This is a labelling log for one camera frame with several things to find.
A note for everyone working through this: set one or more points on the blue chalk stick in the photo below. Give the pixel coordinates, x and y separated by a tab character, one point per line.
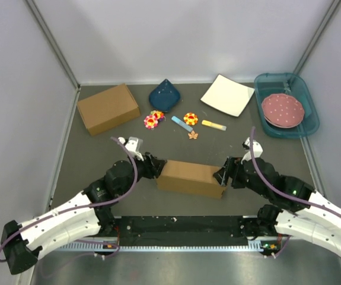
182	124

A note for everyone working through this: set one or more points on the orange flower plush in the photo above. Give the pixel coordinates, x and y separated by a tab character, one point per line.
190	119

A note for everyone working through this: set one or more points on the rainbow flower plush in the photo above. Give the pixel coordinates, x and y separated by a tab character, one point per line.
158	115

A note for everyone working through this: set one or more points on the teal plastic bin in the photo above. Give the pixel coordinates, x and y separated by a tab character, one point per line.
293	85

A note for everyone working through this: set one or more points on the pink dotted plate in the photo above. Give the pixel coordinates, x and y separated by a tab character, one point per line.
282	110

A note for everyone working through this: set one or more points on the brown cardboard box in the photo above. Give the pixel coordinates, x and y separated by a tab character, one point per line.
190	178
108	109

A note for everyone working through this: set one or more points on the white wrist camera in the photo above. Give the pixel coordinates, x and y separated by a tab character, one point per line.
251	148
133	144

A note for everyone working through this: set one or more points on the closed brown cardboard box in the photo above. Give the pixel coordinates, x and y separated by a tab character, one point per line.
108	109

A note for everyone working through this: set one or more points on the dark blue ceramic bowl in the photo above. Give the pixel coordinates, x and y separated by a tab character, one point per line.
164	96

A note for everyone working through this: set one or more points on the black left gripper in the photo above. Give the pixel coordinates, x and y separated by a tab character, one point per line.
153	166

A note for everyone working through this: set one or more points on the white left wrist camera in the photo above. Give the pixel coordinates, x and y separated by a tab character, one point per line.
133	144

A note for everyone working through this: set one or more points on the small brown leaf toy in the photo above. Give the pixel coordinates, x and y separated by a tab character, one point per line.
193	135

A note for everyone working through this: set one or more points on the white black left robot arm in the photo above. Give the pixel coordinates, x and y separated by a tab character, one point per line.
86	214

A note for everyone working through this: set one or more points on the yellow chalk stick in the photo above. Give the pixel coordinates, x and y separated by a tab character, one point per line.
214	125

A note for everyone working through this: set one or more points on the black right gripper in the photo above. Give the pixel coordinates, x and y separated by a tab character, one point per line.
232	167

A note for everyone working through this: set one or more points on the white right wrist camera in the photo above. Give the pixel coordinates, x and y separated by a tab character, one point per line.
251	148

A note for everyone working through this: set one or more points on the white square plate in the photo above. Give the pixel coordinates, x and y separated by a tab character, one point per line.
227	96

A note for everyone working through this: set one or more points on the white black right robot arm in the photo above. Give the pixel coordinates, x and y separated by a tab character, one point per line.
294	207

